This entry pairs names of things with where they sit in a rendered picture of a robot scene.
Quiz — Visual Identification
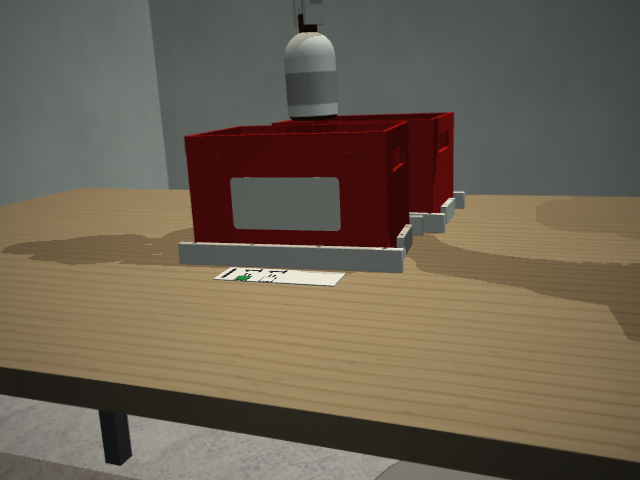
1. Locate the white bottle with grey label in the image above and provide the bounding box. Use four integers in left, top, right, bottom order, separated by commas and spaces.
284, 6, 339, 121

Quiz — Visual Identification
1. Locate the dark red crate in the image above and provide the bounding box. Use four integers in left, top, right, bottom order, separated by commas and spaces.
272, 112, 454, 213
184, 121, 409, 248

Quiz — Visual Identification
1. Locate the white paper strip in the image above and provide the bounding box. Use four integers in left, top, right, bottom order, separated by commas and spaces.
213, 267, 346, 287

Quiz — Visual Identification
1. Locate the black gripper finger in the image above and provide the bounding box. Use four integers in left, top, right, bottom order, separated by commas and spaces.
293, 0, 302, 27
302, 0, 324, 25

